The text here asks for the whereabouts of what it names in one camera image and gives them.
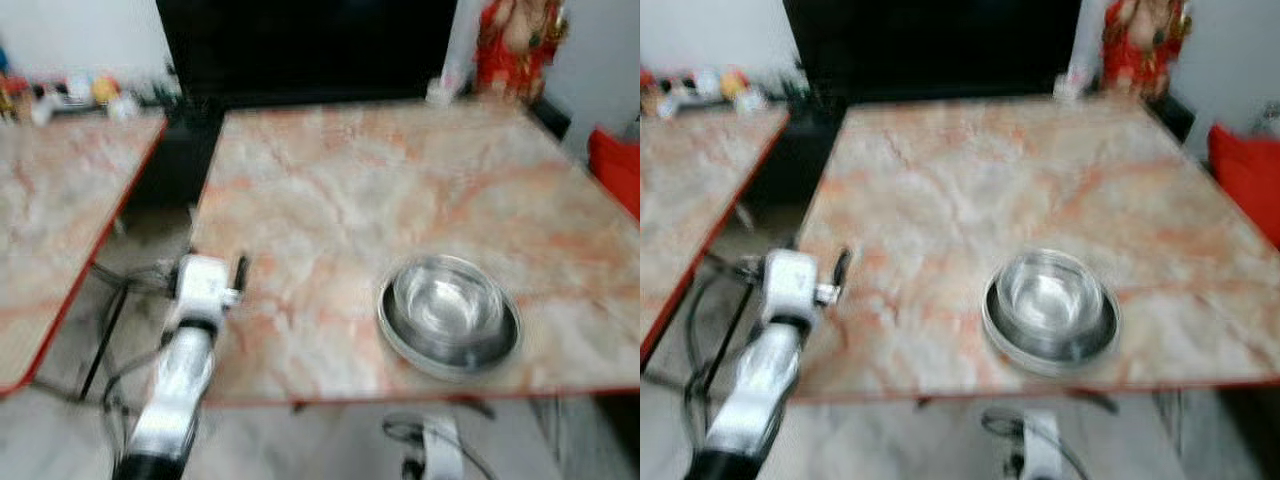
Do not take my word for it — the small clear glass jar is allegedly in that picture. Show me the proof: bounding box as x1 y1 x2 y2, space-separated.
426 72 467 107
1054 68 1093 102

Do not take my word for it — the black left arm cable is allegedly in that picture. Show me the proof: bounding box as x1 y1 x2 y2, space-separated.
683 253 766 426
88 260 187 421

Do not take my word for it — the black television cabinet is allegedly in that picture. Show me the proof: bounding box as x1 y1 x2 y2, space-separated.
768 0 1087 206
130 0 463 206

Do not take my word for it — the round steel plate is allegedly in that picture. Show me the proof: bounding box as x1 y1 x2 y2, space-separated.
377 254 522 380
982 249 1121 379

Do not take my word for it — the marble table with red rim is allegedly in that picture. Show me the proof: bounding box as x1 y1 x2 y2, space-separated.
185 97 641 409
640 102 791 361
790 93 1280 403
0 110 169 397

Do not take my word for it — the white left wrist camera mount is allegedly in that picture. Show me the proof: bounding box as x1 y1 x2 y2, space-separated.
762 249 841 322
174 254 243 326

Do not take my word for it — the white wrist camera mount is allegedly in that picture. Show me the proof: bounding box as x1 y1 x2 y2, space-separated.
400 414 467 480
762 249 841 322
1012 409 1067 480
174 254 243 326

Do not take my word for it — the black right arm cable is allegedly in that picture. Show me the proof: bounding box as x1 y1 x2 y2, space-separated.
979 406 1091 479
382 413 496 479

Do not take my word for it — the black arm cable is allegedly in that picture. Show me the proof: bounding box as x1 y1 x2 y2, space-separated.
382 413 496 479
88 260 187 421
683 253 766 426
979 406 1091 479

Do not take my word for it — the shiny steel bowl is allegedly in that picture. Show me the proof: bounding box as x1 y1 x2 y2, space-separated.
995 250 1106 342
390 257 504 347

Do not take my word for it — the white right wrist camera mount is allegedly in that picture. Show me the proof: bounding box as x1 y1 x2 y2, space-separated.
400 414 467 480
1012 409 1067 480

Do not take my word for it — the small black box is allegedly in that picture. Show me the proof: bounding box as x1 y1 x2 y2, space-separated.
1150 91 1197 142
533 95 574 142

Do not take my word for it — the red and gold statue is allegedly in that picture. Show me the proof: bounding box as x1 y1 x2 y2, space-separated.
474 0 571 103
1100 0 1193 99

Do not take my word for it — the red cushion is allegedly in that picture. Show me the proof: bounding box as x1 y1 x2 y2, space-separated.
1206 121 1280 251
587 127 641 222

